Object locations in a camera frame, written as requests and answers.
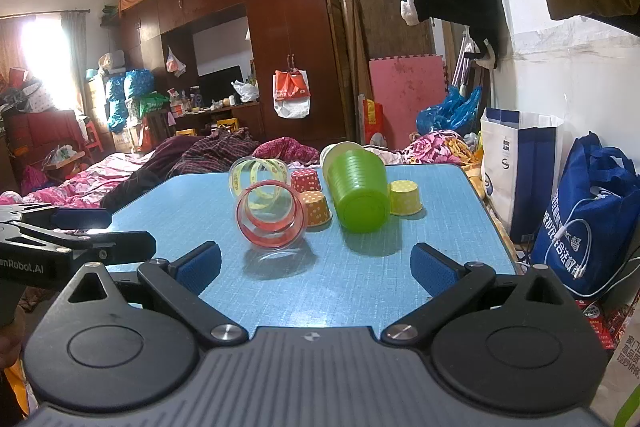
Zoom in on grey curtain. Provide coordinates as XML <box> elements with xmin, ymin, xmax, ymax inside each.
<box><xmin>60</xmin><ymin>9</ymin><xmax>89</xmax><ymax>114</ymax></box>

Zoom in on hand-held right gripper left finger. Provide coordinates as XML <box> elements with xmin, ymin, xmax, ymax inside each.
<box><xmin>60</xmin><ymin>241</ymin><xmax>249</xmax><ymax>350</ymax></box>

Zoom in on blue dotted bags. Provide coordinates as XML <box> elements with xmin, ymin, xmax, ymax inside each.
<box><xmin>104</xmin><ymin>69</ymin><xmax>156</xmax><ymax>134</ymax></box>

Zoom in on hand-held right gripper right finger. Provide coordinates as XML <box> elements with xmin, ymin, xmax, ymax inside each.
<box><xmin>380</xmin><ymin>242</ymin><xmax>577</xmax><ymax>350</ymax></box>

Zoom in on pink floral blanket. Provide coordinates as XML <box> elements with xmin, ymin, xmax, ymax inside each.
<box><xmin>0</xmin><ymin>151</ymin><xmax>177</xmax><ymax>208</ymax></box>

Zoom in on metal crutches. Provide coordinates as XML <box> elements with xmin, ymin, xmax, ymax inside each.
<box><xmin>451</xmin><ymin>26</ymin><xmax>477</xmax><ymax>98</ymax></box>

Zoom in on brown wooden board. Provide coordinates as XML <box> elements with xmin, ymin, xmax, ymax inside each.
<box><xmin>339</xmin><ymin>0</ymin><xmax>437</xmax><ymax>72</ymax></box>

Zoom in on colourful floral blanket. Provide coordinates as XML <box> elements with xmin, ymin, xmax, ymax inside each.
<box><xmin>399</xmin><ymin>129</ymin><xmax>478</xmax><ymax>166</ymax></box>

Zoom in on blue tote bag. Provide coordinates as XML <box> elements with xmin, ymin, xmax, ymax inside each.
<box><xmin>529</xmin><ymin>131</ymin><xmax>640</xmax><ymax>299</ymax></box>

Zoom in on white printed sack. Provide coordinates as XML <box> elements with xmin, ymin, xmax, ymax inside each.
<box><xmin>602</xmin><ymin>299</ymin><xmax>640</xmax><ymax>427</ymax></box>

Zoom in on orange and white bag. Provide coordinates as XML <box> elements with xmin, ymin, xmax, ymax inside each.
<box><xmin>272</xmin><ymin>69</ymin><xmax>312</xmax><ymax>119</ymax></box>

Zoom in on yellow dotted paper cup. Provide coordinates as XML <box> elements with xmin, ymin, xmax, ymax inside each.
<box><xmin>388</xmin><ymin>180</ymin><xmax>424</xmax><ymax>217</ymax></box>

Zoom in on blue plastic bag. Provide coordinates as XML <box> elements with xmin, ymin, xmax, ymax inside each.
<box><xmin>415</xmin><ymin>85</ymin><xmax>483</xmax><ymax>137</ymax></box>

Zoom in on black monitor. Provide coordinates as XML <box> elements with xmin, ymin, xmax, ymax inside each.
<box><xmin>198</xmin><ymin>65</ymin><xmax>244</xmax><ymax>106</ymax></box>

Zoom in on pink plastic bag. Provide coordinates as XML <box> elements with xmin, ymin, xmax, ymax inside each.
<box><xmin>165</xmin><ymin>46</ymin><xmax>187</xmax><ymax>78</ymax></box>

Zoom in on yellow striped clear cup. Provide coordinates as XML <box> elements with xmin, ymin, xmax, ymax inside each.
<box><xmin>228</xmin><ymin>157</ymin><xmax>290</xmax><ymax>214</ymax></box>

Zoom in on red cloth covered furniture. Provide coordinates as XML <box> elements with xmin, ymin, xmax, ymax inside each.
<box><xmin>4</xmin><ymin>109</ymin><xmax>87</xmax><ymax>168</ymax></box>

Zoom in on pink foam mat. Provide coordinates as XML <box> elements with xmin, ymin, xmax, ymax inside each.
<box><xmin>368</xmin><ymin>55</ymin><xmax>448</xmax><ymax>148</ymax></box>

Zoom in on pink plastic stool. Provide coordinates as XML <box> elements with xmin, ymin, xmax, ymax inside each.
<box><xmin>84</xmin><ymin>122</ymin><xmax>104</xmax><ymax>154</ymax></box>

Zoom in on green plastic cup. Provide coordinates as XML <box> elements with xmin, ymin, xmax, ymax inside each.
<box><xmin>326</xmin><ymin>150</ymin><xmax>391</xmax><ymax>235</ymax></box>

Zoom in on black garment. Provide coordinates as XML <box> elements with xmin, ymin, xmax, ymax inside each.
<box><xmin>416</xmin><ymin>0</ymin><xmax>502</xmax><ymax>68</ymax></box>

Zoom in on white paper shopping bag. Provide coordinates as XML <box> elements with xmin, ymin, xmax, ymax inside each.
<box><xmin>480</xmin><ymin>107</ymin><xmax>567</xmax><ymax>244</ymax></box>

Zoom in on red gift bag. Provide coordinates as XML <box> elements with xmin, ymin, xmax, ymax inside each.
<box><xmin>362</xmin><ymin>99</ymin><xmax>385</xmax><ymax>146</ymax></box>

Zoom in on magenta floral quilt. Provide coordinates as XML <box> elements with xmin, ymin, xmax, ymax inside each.
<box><xmin>252</xmin><ymin>136</ymin><xmax>321</xmax><ymax>166</ymax></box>

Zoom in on red dotted paper cup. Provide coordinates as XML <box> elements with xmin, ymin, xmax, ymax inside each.
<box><xmin>290</xmin><ymin>168</ymin><xmax>321</xmax><ymax>194</ymax></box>

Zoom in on white cable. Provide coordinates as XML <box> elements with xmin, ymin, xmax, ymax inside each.
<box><xmin>544</xmin><ymin>191</ymin><xmax>640</xmax><ymax>300</ymax></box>

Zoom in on person's left hand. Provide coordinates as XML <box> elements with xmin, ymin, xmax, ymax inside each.
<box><xmin>0</xmin><ymin>307</ymin><xmax>27</xmax><ymax>372</ymax></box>

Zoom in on red striped clear cup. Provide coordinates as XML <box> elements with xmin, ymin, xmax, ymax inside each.
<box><xmin>235</xmin><ymin>180</ymin><xmax>307</xmax><ymax>251</ymax></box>

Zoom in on brown wooden wardrobe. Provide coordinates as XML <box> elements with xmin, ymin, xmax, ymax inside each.
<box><xmin>116</xmin><ymin>0</ymin><xmax>347</xmax><ymax>148</ymax></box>

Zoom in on dark maroon garment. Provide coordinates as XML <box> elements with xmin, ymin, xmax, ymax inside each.
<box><xmin>99</xmin><ymin>134</ymin><xmax>213</xmax><ymax>214</ymax></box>

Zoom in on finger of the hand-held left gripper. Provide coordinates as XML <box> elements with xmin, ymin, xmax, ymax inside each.
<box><xmin>0</xmin><ymin>223</ymin><xmax>157</xmax><ymax>266</ymax></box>
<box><xmin>0</xmin><ymin>203</ymin><xmax>112</xmax><ymax>234</ymax></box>

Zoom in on red box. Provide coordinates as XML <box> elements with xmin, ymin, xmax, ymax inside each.
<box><xmin>574</xmin><ymin>298</ymin><xmax>617</xmax><ymax>351</ymax></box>

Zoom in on white plastic bag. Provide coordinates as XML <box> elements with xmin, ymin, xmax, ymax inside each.
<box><xmin>231</xmin><ymin>79</ymin><xmax>260</xmax><ymax>104</ymax></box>

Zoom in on plaid cloth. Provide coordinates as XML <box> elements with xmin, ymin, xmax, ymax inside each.
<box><xmin>169</xmin><ymin>127</ymin><xmax>260</xmax><ymax>181</ymax></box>

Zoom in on orange dotted paper cup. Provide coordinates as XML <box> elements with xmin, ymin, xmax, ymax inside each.
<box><xmin>298</xmin><ymin>190</ymin><xmax>334</xmax><ymax>228</ymax></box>

